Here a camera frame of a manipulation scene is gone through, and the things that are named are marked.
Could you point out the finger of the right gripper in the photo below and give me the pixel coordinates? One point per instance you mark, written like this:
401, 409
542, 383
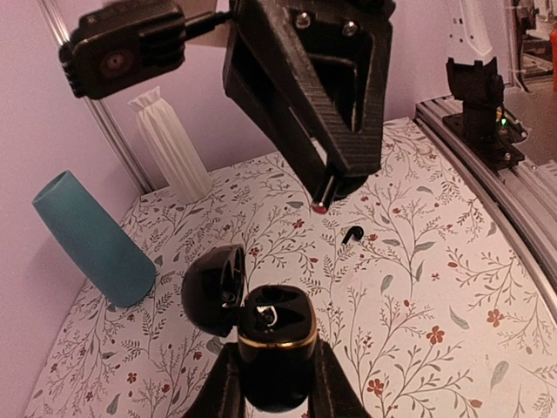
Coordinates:
247, 84
330, 59

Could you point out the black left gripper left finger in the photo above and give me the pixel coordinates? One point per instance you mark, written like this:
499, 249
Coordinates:
221, 395

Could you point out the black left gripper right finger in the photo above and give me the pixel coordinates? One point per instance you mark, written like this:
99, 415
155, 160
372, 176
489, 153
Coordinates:
331, 394

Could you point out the black earbud case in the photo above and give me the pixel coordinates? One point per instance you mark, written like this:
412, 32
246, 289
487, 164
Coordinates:
276, 327

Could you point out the black earbud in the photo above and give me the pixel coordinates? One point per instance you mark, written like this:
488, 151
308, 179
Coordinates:
355, 233
325, 194

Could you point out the white ribbed vase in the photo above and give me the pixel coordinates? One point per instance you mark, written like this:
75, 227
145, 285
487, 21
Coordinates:
171, 147

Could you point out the floral patterned table mat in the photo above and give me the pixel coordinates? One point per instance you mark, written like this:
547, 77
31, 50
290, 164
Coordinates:
431, 314

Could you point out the teal plastic cup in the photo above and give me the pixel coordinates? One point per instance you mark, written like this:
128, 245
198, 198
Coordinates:
94, 241

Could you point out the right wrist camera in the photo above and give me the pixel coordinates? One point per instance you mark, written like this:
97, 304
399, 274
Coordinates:
128, 42

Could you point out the aluminium frame post right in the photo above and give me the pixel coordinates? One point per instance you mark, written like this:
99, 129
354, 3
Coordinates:
98, 109

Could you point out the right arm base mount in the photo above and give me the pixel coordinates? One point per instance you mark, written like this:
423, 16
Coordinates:
484, 125

